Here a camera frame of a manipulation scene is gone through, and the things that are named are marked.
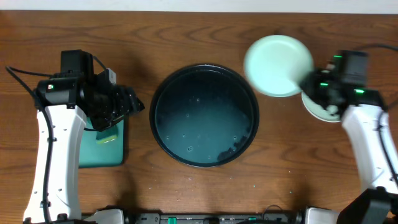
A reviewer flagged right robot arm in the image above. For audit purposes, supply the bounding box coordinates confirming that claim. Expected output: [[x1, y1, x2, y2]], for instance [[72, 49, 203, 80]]
[[298, 69, 397, 223]]

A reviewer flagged black rectangular water tray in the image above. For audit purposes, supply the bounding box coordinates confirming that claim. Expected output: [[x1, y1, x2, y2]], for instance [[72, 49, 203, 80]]
[[79, 121, 125, 168]]

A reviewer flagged mint green plate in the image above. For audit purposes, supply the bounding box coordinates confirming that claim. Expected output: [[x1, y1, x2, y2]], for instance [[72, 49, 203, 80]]
[[244, 35, 314, 98], [302, 92, 341, 123]]

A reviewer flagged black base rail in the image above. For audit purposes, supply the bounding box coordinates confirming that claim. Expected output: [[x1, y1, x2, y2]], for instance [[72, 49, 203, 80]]
[[83, 205, 312, 224]]

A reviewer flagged green yellow sponge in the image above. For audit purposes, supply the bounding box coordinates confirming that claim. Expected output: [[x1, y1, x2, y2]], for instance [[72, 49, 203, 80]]
[[96, 126, 119, 144]]

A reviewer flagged black round tray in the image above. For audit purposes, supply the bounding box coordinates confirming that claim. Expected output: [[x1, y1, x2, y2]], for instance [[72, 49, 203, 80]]
[[149, 64, 260, 167]]

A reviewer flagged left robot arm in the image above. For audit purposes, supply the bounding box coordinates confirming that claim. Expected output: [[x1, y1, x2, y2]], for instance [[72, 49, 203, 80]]
[[23, 73, 144, 223]]

